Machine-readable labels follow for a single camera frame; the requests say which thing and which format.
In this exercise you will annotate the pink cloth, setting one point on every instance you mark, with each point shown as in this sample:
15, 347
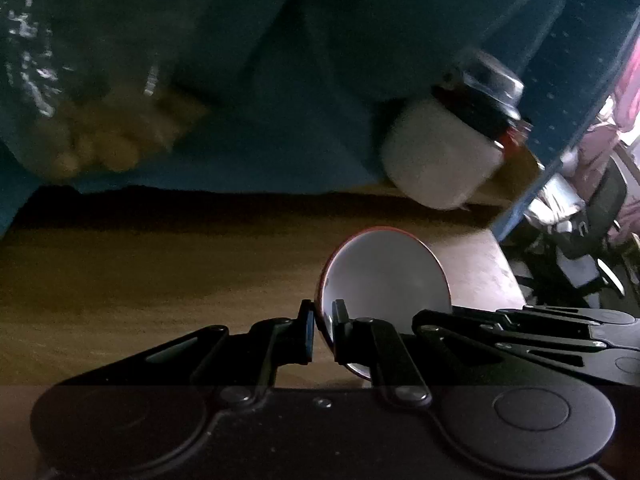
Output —
625, 110

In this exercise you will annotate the white bowl with red rim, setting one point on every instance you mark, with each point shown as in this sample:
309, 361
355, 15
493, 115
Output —
390, 280

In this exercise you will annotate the white jar with dark lid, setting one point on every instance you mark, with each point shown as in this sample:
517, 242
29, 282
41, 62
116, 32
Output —
440, 155

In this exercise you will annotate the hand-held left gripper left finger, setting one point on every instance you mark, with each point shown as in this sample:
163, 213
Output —
307, 335

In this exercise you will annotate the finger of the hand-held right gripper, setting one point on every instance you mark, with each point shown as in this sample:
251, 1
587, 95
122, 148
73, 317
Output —
475, 327
550, 316

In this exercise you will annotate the blue cloth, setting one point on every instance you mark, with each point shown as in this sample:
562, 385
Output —
300, 110

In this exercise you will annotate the clear plastic bag of snacks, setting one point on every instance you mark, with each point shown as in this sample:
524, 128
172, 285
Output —
100, 135

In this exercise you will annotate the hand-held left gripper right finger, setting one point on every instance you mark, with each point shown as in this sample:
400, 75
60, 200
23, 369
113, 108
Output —
340, 335

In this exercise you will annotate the black office chair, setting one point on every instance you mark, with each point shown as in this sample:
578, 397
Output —
590, 230

